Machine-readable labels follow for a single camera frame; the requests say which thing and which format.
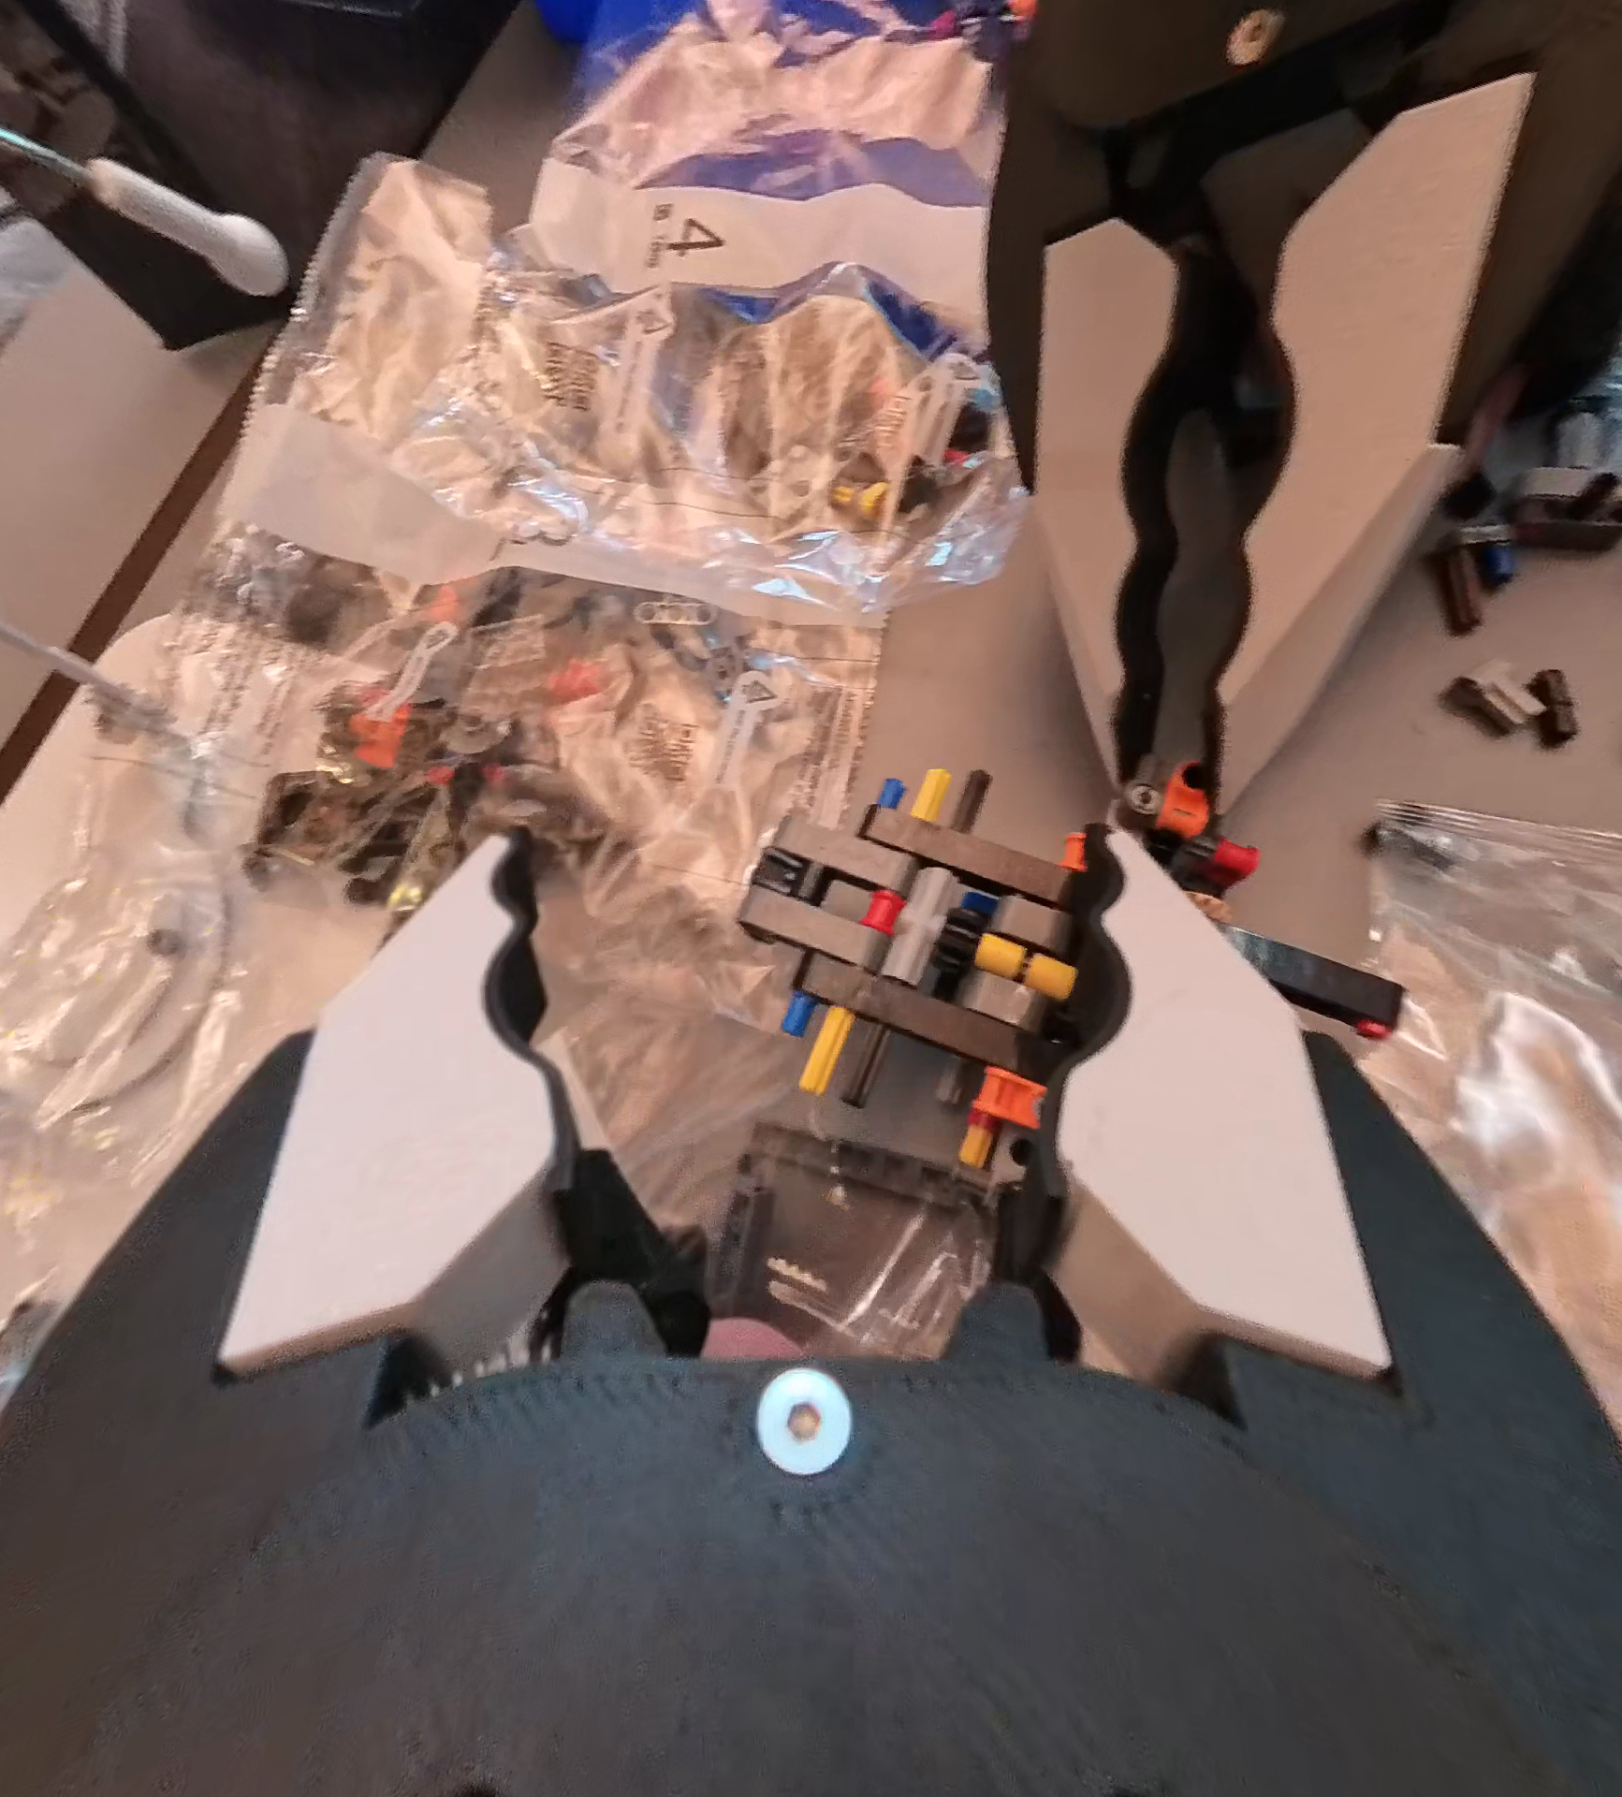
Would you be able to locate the clear bag of black lego parts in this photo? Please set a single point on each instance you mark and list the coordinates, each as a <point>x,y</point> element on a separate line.
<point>475,730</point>

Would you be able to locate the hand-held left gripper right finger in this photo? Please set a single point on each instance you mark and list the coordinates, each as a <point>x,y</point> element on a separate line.
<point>1218,1123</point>

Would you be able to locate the clear bag with white disc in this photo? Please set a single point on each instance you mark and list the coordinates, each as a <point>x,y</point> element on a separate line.
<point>123,983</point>

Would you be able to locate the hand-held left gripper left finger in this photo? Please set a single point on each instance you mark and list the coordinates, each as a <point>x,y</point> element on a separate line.
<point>404,1123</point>

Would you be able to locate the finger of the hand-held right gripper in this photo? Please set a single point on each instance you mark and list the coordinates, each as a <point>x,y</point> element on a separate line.
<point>1387,322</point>
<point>1093,421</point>

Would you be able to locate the scattered loose lego pieces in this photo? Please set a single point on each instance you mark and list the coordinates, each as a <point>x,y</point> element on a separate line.
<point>1499,702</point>

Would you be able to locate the multicolour lego assembly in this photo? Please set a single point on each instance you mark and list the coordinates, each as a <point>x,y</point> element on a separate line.
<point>924,927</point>

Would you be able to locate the flat empty clear bag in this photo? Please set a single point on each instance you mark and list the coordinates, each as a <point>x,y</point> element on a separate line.
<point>1569,1052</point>

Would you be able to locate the large labelled bag of lego parts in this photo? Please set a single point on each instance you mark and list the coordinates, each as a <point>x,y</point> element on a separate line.
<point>784,281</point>

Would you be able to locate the blue plastic bin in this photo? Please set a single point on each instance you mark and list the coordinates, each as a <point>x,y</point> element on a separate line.
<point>565,13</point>

